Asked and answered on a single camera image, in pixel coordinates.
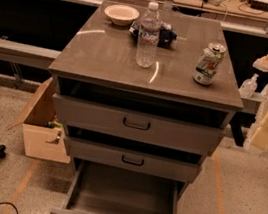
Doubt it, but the grey bottom drawer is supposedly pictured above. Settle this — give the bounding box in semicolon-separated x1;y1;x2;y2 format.
50;161;178;214

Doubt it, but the grey drawer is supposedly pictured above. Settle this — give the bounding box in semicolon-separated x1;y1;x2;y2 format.
52;94;224;155
64;136;200;183
50;161;178;214

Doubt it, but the grey drawer cabinet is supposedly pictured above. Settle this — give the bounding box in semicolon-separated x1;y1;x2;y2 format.
49;9;243;191

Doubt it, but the grey top drawer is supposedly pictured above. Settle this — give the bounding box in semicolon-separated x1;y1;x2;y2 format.
52;94;224;155

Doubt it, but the grey middle drawer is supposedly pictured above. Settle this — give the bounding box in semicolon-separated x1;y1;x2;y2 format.
64;136;200;183

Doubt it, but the left clear sanitizer bottle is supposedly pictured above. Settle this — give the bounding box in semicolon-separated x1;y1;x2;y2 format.
239;74;258;99

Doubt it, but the green white soda can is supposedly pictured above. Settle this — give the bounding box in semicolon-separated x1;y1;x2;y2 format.
193;42;226;86

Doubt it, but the dark crumpled snack bag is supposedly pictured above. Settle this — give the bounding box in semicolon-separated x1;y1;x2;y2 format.
129;20;178;48

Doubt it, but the clear plastic water bottle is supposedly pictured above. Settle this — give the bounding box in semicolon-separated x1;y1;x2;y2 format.
135;1;161;68

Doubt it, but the white bowl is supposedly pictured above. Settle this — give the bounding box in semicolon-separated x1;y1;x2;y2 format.
104;4;140;27

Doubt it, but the cardboard box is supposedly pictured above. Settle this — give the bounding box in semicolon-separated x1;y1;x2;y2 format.
8;78;70;163

